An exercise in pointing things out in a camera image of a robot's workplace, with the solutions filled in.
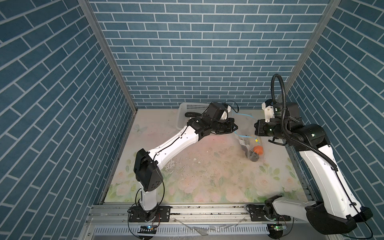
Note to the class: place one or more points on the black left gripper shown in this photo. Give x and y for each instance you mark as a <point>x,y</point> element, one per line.
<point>228,128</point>

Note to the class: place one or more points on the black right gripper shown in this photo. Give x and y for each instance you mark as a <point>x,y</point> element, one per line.
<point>258,127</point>

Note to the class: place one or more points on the clear zip top bag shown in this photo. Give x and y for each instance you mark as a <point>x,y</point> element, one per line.
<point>245,134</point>

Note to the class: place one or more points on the small orange tangerine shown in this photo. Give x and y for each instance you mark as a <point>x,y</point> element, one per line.
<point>259,150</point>

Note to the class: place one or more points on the black avocado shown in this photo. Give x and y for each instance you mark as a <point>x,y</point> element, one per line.
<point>252,156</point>

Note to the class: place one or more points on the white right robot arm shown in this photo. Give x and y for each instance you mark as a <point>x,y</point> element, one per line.
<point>338,211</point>

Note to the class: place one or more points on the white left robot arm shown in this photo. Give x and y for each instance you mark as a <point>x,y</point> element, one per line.
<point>148,164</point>

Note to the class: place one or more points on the white perforated plastic basket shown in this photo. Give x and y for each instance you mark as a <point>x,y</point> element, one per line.
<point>194,107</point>

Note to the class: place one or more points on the aluminium corner post right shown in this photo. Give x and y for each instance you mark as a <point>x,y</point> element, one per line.
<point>319,16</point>

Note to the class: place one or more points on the aluminium corner post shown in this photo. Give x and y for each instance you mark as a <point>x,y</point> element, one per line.
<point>93,22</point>
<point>319,16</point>

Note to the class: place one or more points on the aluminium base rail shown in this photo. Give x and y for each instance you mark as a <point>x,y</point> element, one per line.
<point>194,222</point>

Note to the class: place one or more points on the aluminium corner post left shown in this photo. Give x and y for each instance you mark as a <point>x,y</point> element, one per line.
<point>93,22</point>

